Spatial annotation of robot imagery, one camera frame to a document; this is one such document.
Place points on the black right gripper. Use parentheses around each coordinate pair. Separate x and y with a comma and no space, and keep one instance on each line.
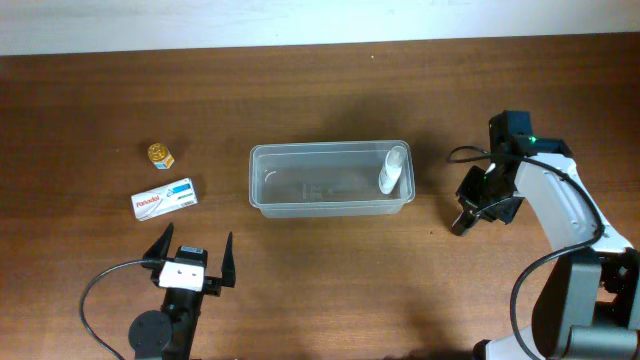
(468,199)

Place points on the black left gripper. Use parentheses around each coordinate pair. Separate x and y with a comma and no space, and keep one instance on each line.
(212,285)

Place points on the dark bottle white cap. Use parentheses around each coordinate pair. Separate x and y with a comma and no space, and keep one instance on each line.
(463,223)

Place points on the white spray bottle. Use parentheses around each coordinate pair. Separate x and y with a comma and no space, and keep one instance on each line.
(391,169)

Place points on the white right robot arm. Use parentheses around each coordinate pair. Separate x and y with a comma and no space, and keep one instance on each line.
(581,301)

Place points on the clear plastic container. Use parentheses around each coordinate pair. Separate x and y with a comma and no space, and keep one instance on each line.
(327,179)

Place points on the white Panadol medicine box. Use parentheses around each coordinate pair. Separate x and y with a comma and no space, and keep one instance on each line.
(164,199)

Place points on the small gold-lidded jar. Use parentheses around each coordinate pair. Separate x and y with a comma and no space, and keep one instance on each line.
(160,156)

